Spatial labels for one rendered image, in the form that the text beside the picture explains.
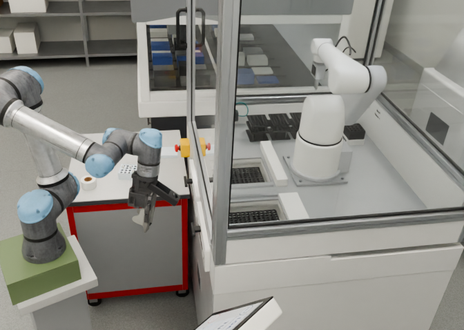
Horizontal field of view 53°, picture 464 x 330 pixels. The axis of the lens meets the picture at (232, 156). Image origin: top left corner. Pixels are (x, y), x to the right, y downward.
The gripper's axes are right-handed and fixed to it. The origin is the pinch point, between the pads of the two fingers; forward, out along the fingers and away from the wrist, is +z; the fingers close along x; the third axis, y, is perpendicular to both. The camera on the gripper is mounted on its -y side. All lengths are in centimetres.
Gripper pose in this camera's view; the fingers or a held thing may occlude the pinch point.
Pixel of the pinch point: (148, 226)
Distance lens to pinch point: 169.4
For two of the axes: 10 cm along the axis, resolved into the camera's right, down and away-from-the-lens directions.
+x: -1.0, 3.4, -9.3
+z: -1.5, 9.2, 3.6
